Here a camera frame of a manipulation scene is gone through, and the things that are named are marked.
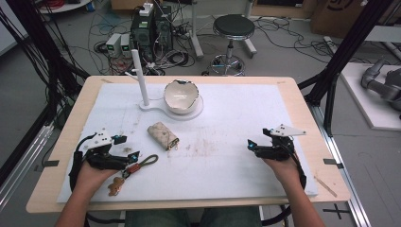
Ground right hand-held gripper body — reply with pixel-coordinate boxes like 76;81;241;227
254;124;307;162

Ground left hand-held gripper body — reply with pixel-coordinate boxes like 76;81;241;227
84;130;131;171

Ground keychain with green loop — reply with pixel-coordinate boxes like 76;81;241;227
107;153;160;198

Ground person's left hand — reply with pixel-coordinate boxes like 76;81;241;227
75;161;118;197

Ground person's right hand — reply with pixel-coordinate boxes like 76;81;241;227
262;156;303;192

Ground white foam mat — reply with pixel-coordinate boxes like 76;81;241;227
56;82;319;204

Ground beige quilted key case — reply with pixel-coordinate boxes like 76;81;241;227
147;121;181;152

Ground thin wooden stick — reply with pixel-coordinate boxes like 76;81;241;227
313;175;338;199

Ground wooden table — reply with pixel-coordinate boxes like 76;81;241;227
26;75;352;215

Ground white stand with pole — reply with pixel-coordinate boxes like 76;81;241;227
124;48;204;122

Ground white eggshell-shaped bowl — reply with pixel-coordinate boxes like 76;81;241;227
163;79;201;115

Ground person's legs in jeans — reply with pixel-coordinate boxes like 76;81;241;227
124;206;263;227

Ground white floor board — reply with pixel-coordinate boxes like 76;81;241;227
340;61;401;132

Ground grey power supply box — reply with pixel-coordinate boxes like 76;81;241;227
105;32;123;59
120;32;132;59

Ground black computer tower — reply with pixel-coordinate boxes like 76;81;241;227
153;3;174;53
130;3;156;62

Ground white power strip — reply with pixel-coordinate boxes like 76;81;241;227
323;35;339;55

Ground black round stool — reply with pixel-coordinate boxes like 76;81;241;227
209;13;256;77

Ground cardboard box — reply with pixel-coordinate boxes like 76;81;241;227
309;0;375;40

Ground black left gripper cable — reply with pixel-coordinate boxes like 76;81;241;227
68;132;97;194

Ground black metal frame post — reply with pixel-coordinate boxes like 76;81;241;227
297;0;395;137
0;0;91;187

